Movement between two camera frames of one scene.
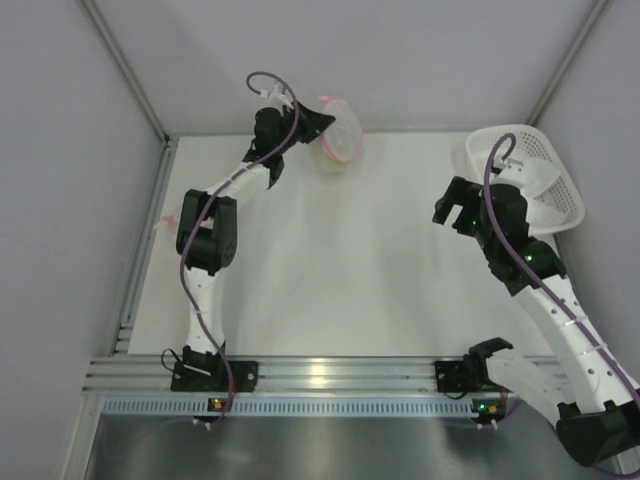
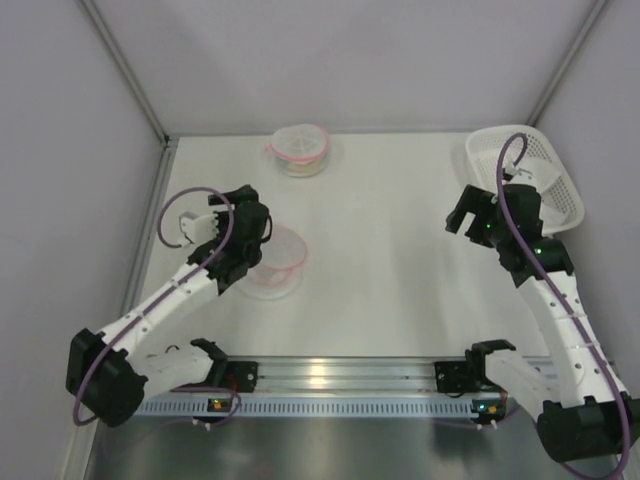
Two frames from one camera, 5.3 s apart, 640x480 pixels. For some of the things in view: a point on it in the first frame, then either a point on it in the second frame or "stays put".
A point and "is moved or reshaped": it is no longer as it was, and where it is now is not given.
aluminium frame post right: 588,26 stays put
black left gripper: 305,125 to 232,270
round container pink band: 341,146 is moved or reshaped
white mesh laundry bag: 168,223 to 278,274
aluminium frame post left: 130,73 stays put
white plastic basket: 554,202 stays put
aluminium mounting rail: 276,375 stays put
